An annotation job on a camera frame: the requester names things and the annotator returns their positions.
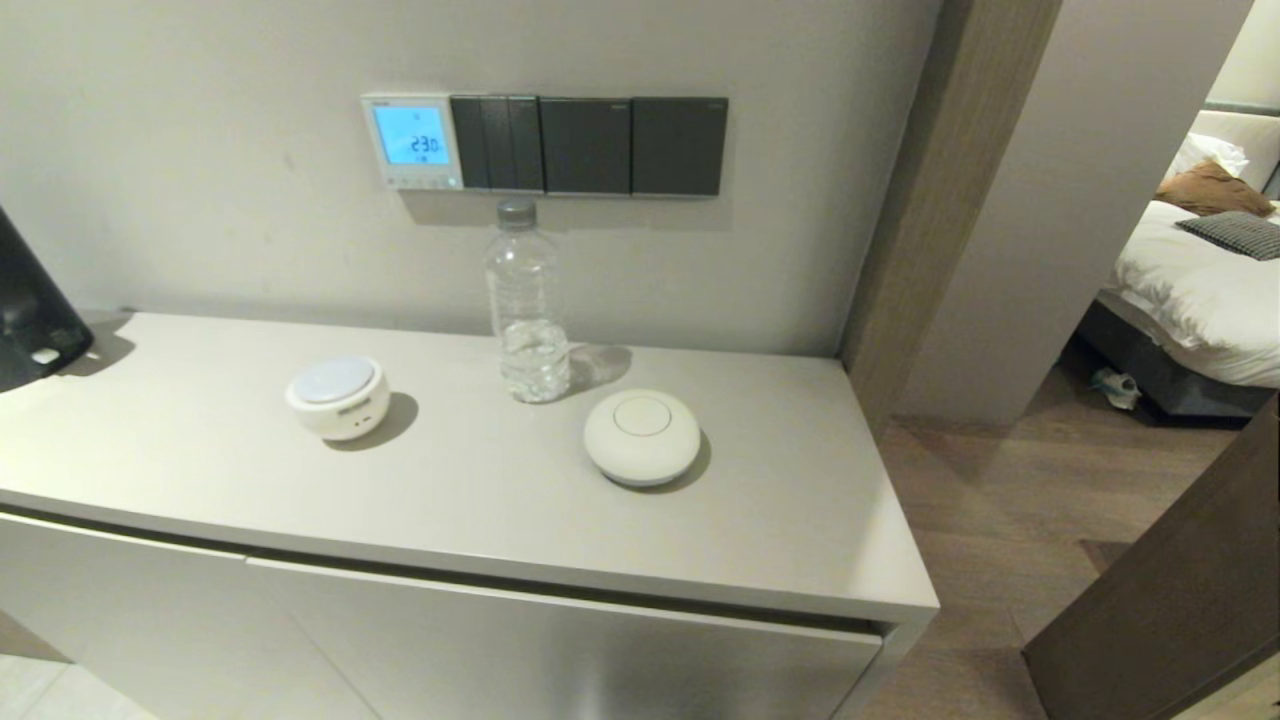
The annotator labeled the white wall thermostat panel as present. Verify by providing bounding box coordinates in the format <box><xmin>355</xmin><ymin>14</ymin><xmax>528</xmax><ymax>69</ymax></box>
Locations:
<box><xmin>360</xmin><ymin>93</ymin><xmax>465</xmax><ymax>192</ymax></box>

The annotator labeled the white round dome device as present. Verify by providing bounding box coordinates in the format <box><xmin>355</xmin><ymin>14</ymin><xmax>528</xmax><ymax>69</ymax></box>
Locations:
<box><xmin>583</xmin><ymin>388</ymin><xmax>703</xmax><ymax>489</ymax></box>

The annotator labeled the clear plastic water bottle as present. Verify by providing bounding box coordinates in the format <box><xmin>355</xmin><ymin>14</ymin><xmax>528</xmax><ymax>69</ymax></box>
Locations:
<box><xmin>484</xmin><ymin>198</ymin><xmax>572</xmax><ymax>406</ymax></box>

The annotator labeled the white round smart speaker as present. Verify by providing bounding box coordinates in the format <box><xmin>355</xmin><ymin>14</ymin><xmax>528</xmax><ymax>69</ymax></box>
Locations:
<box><xmin>284</xmin><ymin>356</ymin><xmax>391</xmax><ymax>443</ymax></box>

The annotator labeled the grey cabinet door wide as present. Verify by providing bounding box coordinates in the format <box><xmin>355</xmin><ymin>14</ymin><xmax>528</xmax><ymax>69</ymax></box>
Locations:
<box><xmin>245</xmin><ymin>558</ymin><xmax>886</xmax><ymax>720</ymax></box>

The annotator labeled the grey sideboard cabinet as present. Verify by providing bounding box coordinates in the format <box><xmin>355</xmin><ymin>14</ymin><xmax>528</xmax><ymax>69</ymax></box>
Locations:
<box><xmin>0</xmin><ymin>310</ymin><xmax>941</xmax><ymax>720</ymax></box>

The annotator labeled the white slipper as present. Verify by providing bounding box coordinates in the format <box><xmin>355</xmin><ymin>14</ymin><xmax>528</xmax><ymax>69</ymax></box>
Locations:
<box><xmin>1092</xmin><ymin>366</ymin><xmax>1142</xmax><ymax>411</ymax></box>

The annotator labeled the dark grey bed base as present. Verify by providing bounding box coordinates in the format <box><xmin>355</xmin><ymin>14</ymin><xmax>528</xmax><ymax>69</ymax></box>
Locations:
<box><xmin>1078</xmin><ymin>298</ymin><xmax>1279</xmax><ymax>421</ymax></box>

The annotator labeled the white bed duvet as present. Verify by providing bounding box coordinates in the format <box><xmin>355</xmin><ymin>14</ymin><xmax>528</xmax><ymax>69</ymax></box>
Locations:
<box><xmin>1098</xmin><ymin>198</ymin><xmax>1280</xmax><ymax>389</ymax></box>

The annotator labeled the grey cabinet door narrow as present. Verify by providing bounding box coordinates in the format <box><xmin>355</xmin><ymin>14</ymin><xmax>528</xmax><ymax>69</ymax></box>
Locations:
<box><xmin>0</xmin><ymin>512</ymin><xmax>381</xmax><ymax>720</ymax></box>

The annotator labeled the dark brown wooden door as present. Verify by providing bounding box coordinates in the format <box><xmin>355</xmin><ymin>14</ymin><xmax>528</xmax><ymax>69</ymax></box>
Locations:
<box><xmin>1022</xmin><ymin>395</ymin><xmax>1280</xmax><ymax>720</ymax></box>

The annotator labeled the brown pillow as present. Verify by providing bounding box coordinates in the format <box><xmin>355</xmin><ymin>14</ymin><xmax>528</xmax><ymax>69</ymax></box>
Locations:
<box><xmin>1155</xmin><ymin>160</ymin><xmax>1278</xmax><ymax>218</ymax></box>

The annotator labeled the white pillow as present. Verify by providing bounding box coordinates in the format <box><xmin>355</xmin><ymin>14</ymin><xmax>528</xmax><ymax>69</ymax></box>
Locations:
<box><xmin>1165</xmin><ymin>132</ymin><xmax>1251</xmax><ymax>181</ymax></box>

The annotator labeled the grey checked pillow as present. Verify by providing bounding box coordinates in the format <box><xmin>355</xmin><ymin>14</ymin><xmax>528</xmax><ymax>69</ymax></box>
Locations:
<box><xmin>1175</xmin><ymin>211</ymin><xmax>1280</xmax><ymax>262</ymax></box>

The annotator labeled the black glossy stand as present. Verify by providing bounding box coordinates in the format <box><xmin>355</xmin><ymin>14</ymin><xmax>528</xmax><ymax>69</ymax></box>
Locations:
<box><xmin>0</xmin><ymin>205</ymin><xmax>94</xmax><ymax>393</ymax></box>

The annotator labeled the beige upholstered headboard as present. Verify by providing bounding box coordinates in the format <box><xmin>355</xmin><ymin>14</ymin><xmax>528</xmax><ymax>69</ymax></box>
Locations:
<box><xmin>1190</xmin><ymin>98</ymin><xmax>1280</xmax><ymax>191</ymax></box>

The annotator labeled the grey triple rocker switch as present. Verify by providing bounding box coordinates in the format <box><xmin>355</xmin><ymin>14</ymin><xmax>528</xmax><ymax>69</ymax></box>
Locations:
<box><xmin>449</xmin><ymin>95</ymin><xmax>545</xmax><ymax>193</ymax></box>

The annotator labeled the wooden door frame post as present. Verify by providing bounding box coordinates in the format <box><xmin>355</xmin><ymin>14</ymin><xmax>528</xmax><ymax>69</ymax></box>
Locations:
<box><xmin>840</xmin><ymin>0</ymin><xmax>1064</xmax><ymax>441</ymax></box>

